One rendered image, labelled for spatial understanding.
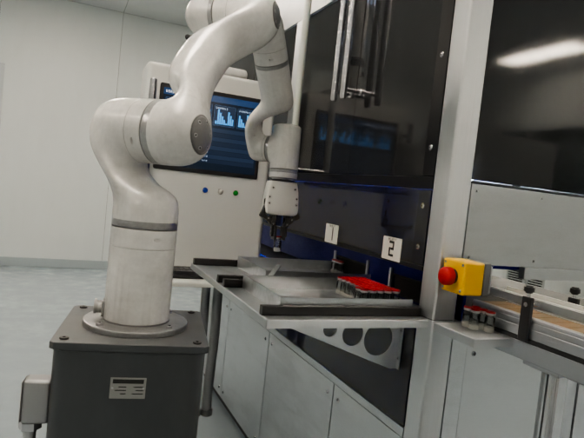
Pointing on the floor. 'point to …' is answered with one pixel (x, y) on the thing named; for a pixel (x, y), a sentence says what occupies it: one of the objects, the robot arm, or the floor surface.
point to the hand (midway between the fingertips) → (278, 232)
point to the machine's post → (448, 212)
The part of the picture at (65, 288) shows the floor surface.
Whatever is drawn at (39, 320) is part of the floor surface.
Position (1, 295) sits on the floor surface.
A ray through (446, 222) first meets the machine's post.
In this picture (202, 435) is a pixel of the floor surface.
